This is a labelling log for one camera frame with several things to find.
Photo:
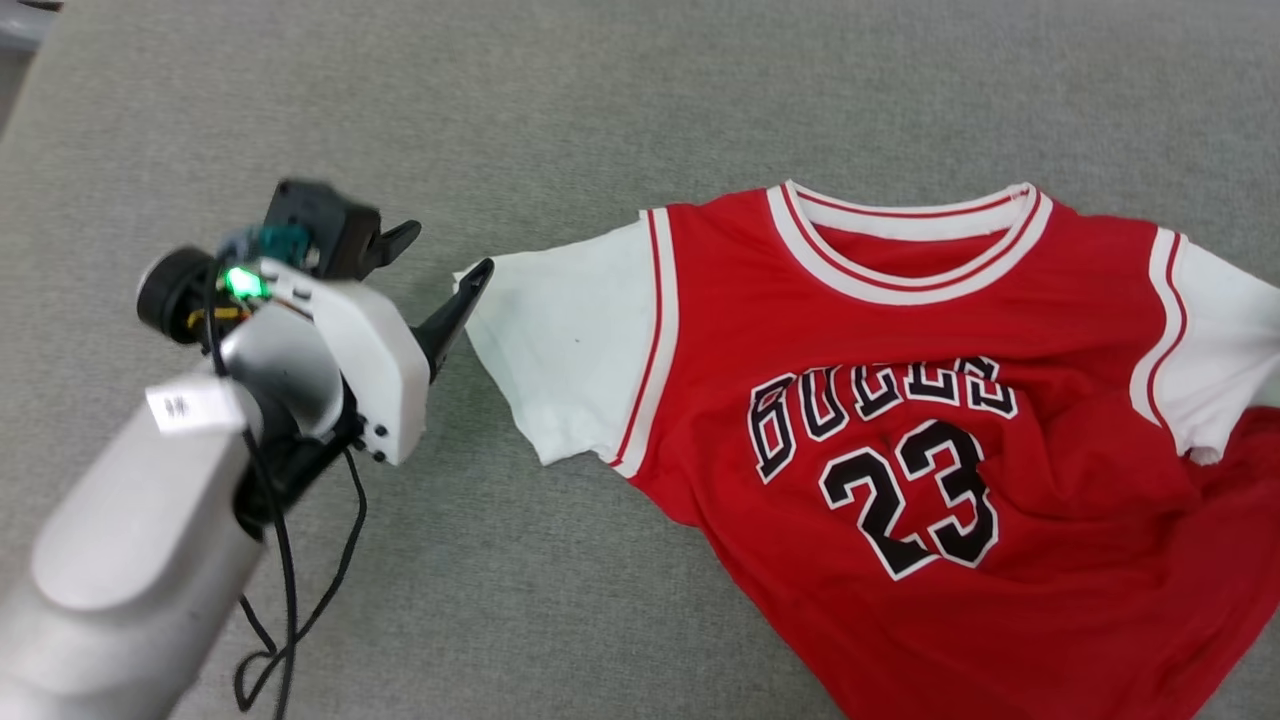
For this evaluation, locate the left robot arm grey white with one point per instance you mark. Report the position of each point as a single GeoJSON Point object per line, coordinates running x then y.
{"type": "Point", "coordinates": [120, 560]}

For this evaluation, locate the white paper label tag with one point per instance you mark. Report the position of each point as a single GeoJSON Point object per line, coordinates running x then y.
{"type": "Point", "coordinates": [195, 407]}

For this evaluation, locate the red and white basketball jersey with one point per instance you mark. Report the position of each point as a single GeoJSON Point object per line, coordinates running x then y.
{"type": "Point", "coordinates": [1050, 480]}

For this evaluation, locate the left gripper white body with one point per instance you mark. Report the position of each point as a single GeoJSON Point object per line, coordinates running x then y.
{"type": "Point", "coordinates": [375, 360]}

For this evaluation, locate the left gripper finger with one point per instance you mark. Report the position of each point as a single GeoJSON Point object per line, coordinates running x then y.
{"type": "Point", "coordinates": [452, 320]}
{"type": "Point", "coordinates": [398, 240]}

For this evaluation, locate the grey metal frame part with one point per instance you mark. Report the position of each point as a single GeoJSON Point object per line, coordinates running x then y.
{"type": "Point", "coordinates": [25, 20]}

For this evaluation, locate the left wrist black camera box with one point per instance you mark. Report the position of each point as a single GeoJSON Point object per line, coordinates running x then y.
{"type": "Point", "coordinates": [325, 225]}

